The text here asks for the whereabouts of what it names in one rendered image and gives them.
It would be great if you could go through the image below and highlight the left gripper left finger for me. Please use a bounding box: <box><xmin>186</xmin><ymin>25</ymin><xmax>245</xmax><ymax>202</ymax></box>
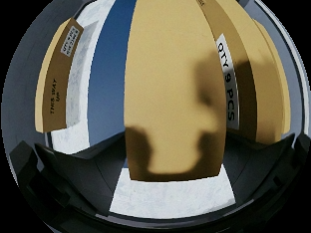
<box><xmin>34</xmin><ymin>131</ymin><xmax>127</xmax><ymax>217</ymax></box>

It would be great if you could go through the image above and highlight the brown cardboard carton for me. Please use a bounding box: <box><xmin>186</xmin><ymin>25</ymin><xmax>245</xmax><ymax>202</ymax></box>
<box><xmin>196</xmin><ymin>0</ymin><xmax>283</xmax><ymax>144</ymax></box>
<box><xmin>252</xmin><ymin>18</ymin><xmax>290</xmax><ymax>134</ymax></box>
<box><xmin>125</xmin><ymin>0</ymin><xmax>226</xmax><ymax>182</ymax></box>
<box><xmin>35</xmin><ymin>17</ymin><xmax>84</xmax><ymax>132</ymax></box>

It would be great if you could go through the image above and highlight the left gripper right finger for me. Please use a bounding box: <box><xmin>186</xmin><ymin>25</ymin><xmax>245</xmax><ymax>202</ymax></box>
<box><xmin>222</xmin><ymin>131</ymin><xmax>295</xmax><ymax>208</ymax></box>

